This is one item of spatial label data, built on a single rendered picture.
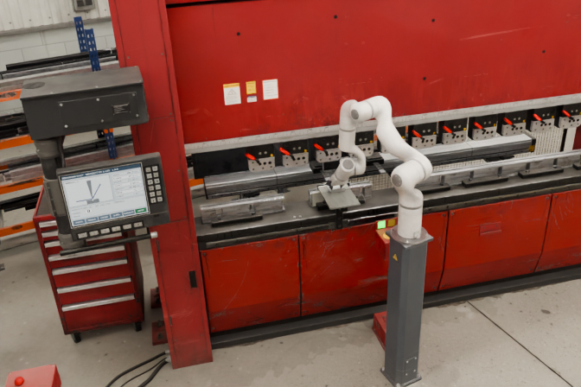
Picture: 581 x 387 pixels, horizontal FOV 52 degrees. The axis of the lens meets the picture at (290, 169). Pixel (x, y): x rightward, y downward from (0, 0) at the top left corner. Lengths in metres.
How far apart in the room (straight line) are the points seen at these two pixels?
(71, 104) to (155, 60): 0.50
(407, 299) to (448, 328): 0.89
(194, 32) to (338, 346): 2.13
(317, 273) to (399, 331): 0.66
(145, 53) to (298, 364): 2.08
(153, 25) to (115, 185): 0.76
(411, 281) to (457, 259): 0.93
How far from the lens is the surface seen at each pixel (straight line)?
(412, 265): 3.22
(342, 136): 3.23
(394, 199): 3.76
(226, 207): 3.55
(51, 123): 2.72
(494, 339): 4.17
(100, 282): 3.96
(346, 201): 3.47
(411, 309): 3.40
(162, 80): 2.98
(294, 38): 3.23
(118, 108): 2.69
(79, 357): 4.22
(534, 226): 4.32
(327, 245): 3.70
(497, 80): 3.80
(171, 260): 3.44
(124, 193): 2.83
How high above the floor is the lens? 2.75
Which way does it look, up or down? 27 degrees down
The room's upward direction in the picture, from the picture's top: 3 degrees counter-clockwise
